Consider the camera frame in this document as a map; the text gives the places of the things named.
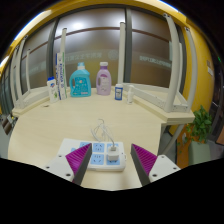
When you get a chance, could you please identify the white charger block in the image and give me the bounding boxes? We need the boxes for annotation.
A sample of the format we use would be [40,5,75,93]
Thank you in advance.
[106,145,121,165]

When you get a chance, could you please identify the slim white bottle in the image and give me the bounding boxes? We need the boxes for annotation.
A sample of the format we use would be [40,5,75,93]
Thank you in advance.
[126,84,135,105]

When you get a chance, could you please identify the small upturned white-legged table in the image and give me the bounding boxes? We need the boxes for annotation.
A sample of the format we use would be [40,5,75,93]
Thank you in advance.
[9,27,69,117]

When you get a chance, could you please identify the purple detergent bottle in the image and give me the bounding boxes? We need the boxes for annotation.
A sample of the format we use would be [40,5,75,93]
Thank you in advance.
[95,61,113,97]

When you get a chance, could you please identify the blue detergent bottle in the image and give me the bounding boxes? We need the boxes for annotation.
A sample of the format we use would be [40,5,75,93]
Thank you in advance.
[68,61,92,98]

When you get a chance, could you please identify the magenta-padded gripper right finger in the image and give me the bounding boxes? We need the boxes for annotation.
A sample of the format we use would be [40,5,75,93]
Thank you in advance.
[130,143,182,187]

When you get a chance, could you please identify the white charger cable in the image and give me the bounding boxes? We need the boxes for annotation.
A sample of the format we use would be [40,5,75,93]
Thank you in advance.
[90,118,118,150]

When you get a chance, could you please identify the white power strip blue sockets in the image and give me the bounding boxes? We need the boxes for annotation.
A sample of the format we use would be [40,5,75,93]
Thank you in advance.
[57,138,128,173]

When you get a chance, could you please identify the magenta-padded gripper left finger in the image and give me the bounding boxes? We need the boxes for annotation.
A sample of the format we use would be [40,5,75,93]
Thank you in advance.
[43,143,93,186]

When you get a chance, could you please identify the white wall switch plate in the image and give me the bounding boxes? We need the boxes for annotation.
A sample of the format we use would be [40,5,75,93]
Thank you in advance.
[206,60,214,77]

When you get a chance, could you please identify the white desk leg frame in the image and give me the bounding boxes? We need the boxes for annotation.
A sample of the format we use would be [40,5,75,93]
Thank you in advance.
[159,123,186,157]

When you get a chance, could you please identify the large upturned white-legged table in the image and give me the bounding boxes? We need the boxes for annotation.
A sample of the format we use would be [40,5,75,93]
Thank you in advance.
[117,13,199,127]

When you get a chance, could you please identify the tall white toothpaste box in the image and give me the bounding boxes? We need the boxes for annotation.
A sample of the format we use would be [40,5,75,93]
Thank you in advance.
[55,51,69,101]

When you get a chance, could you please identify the small jar blue label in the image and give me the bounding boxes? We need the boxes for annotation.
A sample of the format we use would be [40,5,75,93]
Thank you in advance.
[114,83,124,101]

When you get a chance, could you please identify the small white bottle blue label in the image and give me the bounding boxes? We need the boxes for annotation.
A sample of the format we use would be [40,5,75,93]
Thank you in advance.
[46,76,60,104]

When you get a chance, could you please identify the potted green plant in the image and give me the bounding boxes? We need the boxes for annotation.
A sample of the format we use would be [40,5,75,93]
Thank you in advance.
[184,105,214,166]

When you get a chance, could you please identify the brown chair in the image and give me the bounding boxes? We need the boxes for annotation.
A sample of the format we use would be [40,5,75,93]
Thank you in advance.
[0,114,18,136]

